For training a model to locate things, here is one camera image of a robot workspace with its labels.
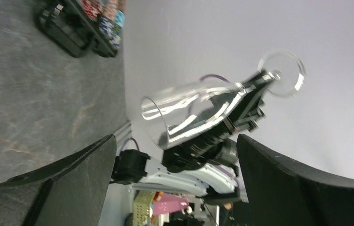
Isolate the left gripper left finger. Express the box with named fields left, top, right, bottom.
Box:
left=0, top=135, right=117, bottom=226

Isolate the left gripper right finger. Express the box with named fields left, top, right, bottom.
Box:
left=237, top=134, right=354, bottom=226

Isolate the clear flute glass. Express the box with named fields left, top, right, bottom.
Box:
left=140, top=51, right=306, bottom=150

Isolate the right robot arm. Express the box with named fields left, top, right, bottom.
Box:
left=112, top=69, right=280, bottom=205

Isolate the black poker chip case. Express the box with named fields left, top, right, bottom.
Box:
left=33, top=0, right=126, bottom=58

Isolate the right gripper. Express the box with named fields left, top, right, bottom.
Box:
left=162, top=70, right=274, bottom=172

